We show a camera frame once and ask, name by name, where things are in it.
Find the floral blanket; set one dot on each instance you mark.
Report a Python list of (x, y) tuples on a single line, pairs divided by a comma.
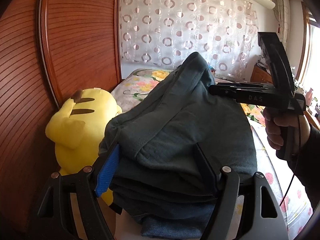
[(140, 80)]

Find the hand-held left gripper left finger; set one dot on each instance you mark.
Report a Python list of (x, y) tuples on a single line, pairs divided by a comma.
[(107, 171)]

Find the person's right hand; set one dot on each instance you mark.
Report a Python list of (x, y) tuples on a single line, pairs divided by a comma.
[(271, 127)]

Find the window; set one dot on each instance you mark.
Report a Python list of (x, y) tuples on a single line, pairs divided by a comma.
[(312, 45)]

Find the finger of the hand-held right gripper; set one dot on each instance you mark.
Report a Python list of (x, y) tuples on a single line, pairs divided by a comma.
[(222, 92), (245, 86)]

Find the wooden window cabinet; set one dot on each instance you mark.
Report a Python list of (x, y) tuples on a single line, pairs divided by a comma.
[(261, 75)]

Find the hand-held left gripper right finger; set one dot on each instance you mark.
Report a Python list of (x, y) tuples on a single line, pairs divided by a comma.
[(226, 180)]

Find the pink bottle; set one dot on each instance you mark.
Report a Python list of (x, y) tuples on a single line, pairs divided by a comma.
[(310, 93)]

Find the circle pattern sheer curtain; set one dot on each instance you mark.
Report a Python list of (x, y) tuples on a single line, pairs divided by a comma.
[(187, 25)]

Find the person's right forearm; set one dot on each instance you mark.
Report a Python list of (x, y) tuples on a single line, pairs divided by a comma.
[(310, 160)]

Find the folded blue jeans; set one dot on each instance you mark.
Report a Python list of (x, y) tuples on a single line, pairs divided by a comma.
[(170, 230)]

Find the yellow plush toy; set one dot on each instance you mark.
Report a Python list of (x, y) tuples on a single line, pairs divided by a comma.
[(80, 120)]

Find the wooden headboard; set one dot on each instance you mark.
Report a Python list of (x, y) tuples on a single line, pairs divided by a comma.
[(62, 55)]

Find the patterned window curtain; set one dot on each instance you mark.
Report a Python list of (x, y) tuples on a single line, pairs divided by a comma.
[(282, 17)]

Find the dark teal pants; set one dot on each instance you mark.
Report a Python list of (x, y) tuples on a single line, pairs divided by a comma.
[(180, 130)]

